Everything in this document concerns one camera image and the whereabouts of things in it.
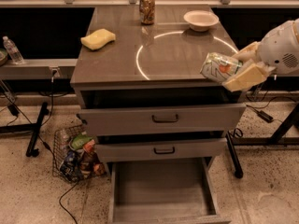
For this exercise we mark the white bowl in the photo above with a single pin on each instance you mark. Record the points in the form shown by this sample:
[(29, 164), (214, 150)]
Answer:
[(200, 20)]

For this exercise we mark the green white 7up can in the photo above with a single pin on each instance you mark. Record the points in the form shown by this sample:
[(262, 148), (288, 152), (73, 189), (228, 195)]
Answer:
[(219, 67)]

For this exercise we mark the black table leg left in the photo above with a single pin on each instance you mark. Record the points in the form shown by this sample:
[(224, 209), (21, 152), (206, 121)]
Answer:
[(34, 128)]

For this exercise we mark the grey bottom drawer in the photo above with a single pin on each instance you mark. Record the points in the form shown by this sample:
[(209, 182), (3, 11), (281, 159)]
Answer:
[(163, 192)]

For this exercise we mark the red snack packet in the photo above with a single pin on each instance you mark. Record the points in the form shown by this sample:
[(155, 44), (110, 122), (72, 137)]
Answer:
[(89, 147)]

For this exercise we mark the clear plastic water bottle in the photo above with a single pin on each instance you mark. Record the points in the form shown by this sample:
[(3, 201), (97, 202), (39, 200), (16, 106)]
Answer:
[(12, 51)]

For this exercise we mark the black power adapter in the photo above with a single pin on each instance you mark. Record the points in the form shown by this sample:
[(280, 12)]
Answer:
[(261, 114)]

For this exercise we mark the brown patterned drink can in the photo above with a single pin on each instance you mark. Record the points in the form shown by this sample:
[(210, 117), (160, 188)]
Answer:
[(147, 11)]

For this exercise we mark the wire basket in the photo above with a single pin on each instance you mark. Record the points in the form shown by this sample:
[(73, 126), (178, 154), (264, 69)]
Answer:
[(73, 165)]

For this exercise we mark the grey middle drawer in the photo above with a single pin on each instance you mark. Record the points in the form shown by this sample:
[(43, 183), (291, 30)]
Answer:
[(162, 150)]

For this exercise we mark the black table leg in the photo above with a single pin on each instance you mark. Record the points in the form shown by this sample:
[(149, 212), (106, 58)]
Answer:
[(34, 128), (276, 139)]

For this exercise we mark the grey drawer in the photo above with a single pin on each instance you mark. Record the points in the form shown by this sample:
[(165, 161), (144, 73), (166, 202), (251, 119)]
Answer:
[(162, 150), (163, 192), (164, 119)]

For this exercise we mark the green snack bag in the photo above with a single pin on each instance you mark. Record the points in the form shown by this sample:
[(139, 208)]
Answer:
[(79, 141)]

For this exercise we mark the black table leg right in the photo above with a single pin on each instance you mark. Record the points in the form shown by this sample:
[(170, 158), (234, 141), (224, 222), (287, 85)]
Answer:
[(276, 139)]

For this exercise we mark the yellow sponge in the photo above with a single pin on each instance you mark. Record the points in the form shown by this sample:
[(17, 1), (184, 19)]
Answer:
[(98, 39)]

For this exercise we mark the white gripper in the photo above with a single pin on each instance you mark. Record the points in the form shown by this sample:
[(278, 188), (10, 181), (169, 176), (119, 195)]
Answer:
[(277, 48)]

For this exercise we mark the grey drawer cabinet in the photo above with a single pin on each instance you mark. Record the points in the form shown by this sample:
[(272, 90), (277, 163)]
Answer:
[(150, 66)]

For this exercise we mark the grey top drawer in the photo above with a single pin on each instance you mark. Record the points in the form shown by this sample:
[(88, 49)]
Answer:
[(164, 119)]

